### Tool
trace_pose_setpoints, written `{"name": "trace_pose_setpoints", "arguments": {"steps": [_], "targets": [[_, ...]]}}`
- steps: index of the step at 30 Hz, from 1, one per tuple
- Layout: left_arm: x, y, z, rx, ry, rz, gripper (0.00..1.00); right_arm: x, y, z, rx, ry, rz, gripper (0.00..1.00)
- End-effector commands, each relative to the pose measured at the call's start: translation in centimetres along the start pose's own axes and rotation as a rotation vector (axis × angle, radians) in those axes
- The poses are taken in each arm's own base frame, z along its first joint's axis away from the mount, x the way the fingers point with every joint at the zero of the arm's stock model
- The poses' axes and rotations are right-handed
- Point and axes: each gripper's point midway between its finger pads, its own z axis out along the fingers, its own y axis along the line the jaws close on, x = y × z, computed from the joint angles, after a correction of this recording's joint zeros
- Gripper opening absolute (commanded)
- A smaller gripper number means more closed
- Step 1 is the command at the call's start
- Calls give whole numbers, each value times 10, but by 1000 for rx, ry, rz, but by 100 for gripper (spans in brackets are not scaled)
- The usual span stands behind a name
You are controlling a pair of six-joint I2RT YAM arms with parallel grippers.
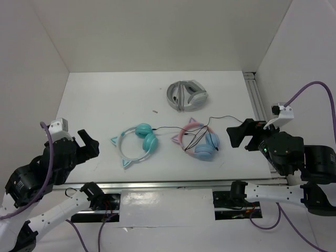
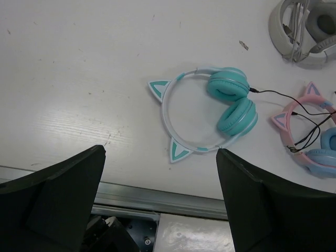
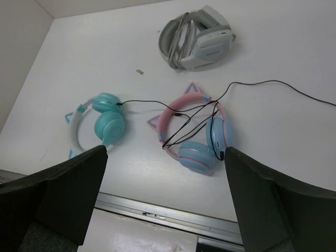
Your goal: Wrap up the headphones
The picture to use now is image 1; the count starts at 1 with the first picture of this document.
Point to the aluminium rail front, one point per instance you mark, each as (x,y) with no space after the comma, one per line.
(185,184)

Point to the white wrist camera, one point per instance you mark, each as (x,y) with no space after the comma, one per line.
(282,115)
(58,129)

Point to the aluminium rail right side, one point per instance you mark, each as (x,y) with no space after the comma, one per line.
(255,97)

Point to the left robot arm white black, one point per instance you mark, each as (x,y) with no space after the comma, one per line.
(31,185)

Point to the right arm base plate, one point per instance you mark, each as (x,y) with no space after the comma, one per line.
(228,209)

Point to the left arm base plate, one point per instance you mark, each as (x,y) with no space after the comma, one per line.
(109,207)

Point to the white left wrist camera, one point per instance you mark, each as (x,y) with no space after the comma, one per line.
(58,129)

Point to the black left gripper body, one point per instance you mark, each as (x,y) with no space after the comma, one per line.
(83,154)

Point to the teal cat-ear headphones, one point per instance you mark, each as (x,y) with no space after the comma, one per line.
(149,143)

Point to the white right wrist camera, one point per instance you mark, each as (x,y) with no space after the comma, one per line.
(282,115)

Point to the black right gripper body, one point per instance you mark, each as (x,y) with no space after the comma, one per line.
(255,143)

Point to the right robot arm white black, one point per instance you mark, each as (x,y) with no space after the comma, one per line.
(316,192)

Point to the pink blue cat-ear headphones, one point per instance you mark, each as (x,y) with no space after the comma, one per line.
(204,152)

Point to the grey white headphones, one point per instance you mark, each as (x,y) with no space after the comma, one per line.
(186,95)

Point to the aluminium rail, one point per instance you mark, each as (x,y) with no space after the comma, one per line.
(185,184)
(255,97)

